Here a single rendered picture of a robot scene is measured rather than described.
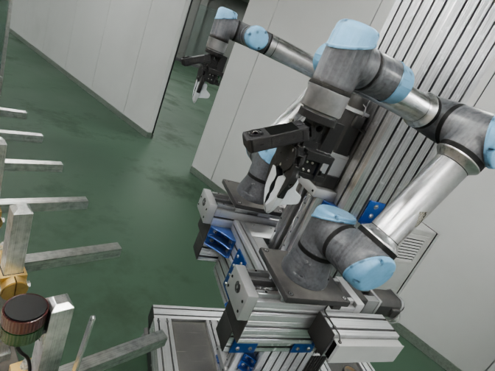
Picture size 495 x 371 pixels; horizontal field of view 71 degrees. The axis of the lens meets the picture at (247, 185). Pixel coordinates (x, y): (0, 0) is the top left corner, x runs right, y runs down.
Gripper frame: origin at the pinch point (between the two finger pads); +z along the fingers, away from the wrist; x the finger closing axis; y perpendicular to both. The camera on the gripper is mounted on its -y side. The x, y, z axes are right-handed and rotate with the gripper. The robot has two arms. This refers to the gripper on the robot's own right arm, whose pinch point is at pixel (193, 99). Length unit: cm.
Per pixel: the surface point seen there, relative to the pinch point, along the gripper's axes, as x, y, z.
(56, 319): -93, -32, 23
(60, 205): -35, -37, 37
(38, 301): -91, -35, 20
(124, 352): -80, -16, 46
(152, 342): -77, -9, 46
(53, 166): -10, -43, 37
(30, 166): -13, -49, 37
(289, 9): 203, 110, -73
